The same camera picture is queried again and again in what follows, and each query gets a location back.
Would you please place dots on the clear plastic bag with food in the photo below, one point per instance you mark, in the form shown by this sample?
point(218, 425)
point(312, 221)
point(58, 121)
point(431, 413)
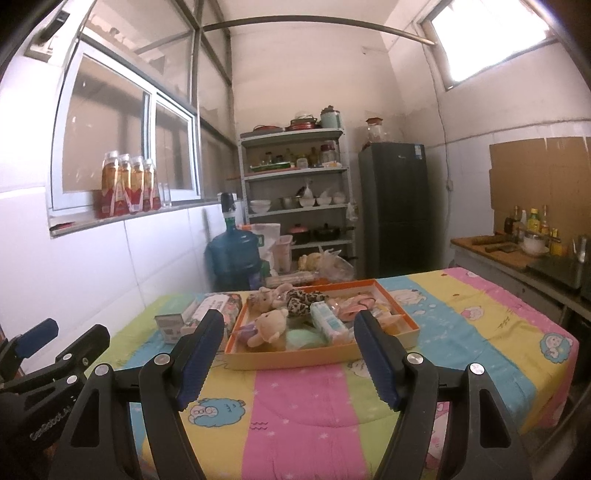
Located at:
point(332, 265)

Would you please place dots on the red paper on windowsill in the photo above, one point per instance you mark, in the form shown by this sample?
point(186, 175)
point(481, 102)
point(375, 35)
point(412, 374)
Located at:
point(62, 226)

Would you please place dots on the orange cardboard tray box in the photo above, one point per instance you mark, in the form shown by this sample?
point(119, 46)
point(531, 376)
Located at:
point(295, 360)

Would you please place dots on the glass jar with brown lid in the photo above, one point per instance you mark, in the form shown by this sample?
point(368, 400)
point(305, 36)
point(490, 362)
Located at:
point(376, 132)

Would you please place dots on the pale pink plush toy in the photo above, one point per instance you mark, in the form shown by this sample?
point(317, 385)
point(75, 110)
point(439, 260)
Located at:
point(270, 297)

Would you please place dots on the colourful cartoon printed blanket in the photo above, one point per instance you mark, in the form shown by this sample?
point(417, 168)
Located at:
point(300, 406)

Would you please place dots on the white yellow snack packet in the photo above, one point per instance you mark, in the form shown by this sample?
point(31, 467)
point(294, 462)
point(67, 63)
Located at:
point(388, 318)

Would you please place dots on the dark refrigerator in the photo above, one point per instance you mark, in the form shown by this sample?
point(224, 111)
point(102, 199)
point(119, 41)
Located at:
point(392, 207)

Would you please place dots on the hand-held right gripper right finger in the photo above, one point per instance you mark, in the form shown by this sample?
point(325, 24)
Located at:
point(376, 364)

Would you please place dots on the black frying pan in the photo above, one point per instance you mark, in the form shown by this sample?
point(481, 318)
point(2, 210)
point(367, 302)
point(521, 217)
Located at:
point(330, 232)

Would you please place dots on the stack of white bowls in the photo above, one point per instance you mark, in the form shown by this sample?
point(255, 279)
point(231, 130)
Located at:
point(260, 206)

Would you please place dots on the floral tissue pack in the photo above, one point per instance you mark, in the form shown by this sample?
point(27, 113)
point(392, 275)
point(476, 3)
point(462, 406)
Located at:
point(226, 307)

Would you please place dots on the leopard print plush toy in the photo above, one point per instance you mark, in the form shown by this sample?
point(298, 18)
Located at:
point(304, 302)

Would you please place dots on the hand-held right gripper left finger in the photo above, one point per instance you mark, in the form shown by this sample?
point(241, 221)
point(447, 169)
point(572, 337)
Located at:
point(198, 364)

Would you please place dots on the black water jug pump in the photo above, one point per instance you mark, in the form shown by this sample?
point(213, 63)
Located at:
point(228, 210)

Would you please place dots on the cardboard sheet on wall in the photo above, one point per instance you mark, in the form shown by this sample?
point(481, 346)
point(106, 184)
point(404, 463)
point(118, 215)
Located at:
point(540, 180)

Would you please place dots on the high bright window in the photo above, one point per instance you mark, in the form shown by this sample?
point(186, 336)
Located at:
point(489, 37)

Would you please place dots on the beige teddy bear purple dress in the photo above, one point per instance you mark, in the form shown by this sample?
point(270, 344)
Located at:
point(270, 325)

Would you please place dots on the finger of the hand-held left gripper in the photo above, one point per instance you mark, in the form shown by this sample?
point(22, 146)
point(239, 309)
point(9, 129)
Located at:
point(39, 334)
point(90, 341)

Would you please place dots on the small white blue tissue pack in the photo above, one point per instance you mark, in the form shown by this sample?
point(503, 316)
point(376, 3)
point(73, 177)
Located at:
point(328, 323)

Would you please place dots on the small red cooking pot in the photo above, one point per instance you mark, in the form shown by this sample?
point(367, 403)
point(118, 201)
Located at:
point(300, 233)

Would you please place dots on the pale pink plastic container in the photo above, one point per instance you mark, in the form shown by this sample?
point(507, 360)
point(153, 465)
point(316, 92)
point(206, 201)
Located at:
point(282, 254)

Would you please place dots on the curved metal rod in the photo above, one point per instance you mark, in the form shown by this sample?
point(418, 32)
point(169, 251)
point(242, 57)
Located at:
point(323, 24)

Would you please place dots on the tea drink bottle red label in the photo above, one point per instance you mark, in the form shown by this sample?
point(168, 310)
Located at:
point(124, 189)
point(108, 189)
point(137, 189)
point(150, 189)

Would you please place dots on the kitchen counter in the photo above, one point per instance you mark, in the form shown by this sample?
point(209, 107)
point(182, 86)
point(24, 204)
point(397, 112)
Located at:
point(503, 281)

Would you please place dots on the red lidded pot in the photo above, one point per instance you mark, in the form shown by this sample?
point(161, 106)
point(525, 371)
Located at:
point(302, 123)

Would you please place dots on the white sack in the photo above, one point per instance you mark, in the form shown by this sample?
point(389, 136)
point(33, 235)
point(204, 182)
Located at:
point(268, 240)

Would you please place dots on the green yellow condiment bottle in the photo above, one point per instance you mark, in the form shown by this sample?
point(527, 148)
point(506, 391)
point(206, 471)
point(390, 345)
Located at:
point(533, 221)

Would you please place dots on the grey metal storage shelf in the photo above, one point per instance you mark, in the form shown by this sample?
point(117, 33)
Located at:
point(295, 173)

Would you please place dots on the blue water jug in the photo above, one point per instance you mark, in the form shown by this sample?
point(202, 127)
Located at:
point(233, 258)

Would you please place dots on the clear drinking glass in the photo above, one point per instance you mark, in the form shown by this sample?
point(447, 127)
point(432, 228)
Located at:
point(165, 196)

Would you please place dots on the mint green canister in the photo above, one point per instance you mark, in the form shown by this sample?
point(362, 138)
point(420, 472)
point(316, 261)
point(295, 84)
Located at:
point(330, 118)

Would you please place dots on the pale green tissue pack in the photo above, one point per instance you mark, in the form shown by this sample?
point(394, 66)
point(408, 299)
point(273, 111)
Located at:
point(171, 326)

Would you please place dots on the bread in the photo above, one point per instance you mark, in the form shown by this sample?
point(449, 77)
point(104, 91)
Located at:
point(358, 304)

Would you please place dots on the white framed sliding window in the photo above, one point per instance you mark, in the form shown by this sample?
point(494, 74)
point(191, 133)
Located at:
point(120, 138)

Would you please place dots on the pale flat packet bundle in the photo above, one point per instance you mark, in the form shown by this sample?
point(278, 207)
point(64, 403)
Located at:
point(291, 279)

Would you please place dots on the white bowl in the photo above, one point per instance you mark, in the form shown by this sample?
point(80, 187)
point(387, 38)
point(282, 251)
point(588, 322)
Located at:
point(535, 244)

